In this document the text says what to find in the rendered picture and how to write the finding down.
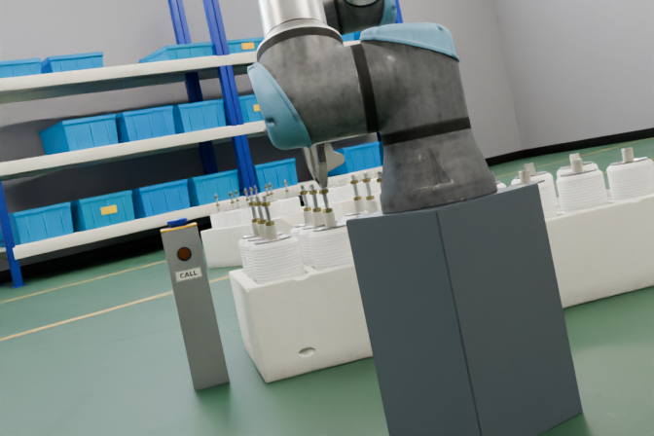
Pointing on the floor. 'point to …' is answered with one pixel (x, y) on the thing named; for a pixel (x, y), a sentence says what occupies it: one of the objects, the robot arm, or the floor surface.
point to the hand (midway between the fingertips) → (319, 181)
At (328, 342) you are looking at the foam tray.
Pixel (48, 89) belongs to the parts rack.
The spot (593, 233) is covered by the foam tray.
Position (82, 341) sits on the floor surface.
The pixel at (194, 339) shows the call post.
